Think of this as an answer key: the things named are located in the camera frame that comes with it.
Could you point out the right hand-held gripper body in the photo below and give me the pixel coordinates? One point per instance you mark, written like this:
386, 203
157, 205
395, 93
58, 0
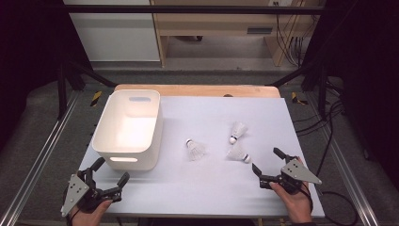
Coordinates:
295, 175

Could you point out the white feather shuttlecock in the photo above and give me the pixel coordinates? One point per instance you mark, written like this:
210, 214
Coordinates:
196, 151
237, 129
236, 153

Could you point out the yellow black tape marker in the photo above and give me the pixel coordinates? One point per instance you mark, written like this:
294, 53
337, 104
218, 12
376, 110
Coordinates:
295, 98
96, 98

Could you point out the aluminium floor rail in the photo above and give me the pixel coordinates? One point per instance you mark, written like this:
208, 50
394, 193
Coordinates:
37, 157
345, 163

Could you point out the dark curtain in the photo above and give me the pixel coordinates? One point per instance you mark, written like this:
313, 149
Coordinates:
370, 62
28, 47

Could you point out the person's left hand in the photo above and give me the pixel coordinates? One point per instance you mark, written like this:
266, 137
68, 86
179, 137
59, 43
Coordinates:
87, 218

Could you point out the black horizontal frame bar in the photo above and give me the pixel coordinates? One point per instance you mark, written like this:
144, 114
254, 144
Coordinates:
188, 9

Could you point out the white plastic storage bin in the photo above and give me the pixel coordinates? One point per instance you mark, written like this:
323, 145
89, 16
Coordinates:
131, 125

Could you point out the white cabinet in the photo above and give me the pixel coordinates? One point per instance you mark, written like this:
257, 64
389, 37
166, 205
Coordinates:
116, 37

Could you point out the white table cover sheet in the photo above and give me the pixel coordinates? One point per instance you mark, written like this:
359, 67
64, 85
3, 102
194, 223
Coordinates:
204, 188

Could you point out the black metal stand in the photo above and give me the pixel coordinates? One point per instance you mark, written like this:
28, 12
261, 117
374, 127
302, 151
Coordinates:
62, 91
321, 91

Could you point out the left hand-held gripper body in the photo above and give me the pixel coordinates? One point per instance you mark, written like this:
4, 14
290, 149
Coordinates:
94, 196

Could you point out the person's right hand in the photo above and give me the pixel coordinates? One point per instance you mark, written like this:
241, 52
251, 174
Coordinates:
296, 205

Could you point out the light wooden desk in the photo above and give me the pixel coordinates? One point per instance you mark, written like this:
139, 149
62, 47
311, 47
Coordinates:
213, 25

